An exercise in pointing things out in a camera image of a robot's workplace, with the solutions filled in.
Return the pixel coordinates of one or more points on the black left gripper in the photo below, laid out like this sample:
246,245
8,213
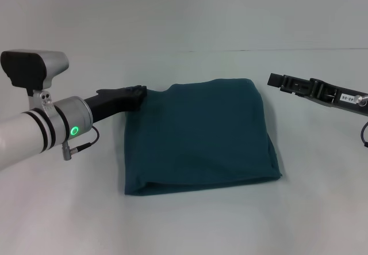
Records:
115,102

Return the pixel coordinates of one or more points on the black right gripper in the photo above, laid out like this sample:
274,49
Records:
339,95

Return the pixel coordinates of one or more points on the teal blue t-shirt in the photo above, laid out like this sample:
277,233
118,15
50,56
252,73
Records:
201,137

